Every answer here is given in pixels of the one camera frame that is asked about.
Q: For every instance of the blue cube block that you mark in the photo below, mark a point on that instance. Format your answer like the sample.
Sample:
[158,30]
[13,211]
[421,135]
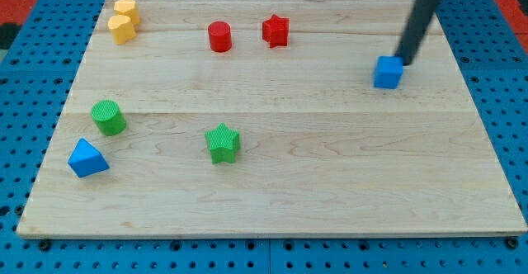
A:
[388,72]

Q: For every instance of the green star block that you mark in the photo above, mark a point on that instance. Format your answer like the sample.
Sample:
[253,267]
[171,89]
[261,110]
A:
[223,144]

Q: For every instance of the red star block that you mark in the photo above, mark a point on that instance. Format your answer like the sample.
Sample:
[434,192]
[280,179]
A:
[275,31]

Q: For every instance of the wooden board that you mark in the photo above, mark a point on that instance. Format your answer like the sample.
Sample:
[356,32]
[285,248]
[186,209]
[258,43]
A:
[323,153]

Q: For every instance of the red cylinder block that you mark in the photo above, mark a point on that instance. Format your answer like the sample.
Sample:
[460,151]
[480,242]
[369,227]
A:
[219,33]

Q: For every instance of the green cylinder block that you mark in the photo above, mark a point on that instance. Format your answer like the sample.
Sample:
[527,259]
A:
[108,118]

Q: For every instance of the blue triangular prism block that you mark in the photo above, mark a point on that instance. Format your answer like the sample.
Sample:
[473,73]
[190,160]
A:
[86,160]

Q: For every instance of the yellow hexagon block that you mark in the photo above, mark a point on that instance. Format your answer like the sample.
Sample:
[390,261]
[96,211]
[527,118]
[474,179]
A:
[128,8]

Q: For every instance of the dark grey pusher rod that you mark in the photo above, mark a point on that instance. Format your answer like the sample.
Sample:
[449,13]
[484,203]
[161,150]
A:
[416,27]

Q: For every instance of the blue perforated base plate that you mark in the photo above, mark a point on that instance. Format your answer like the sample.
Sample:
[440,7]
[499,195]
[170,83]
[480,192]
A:
[39,69]

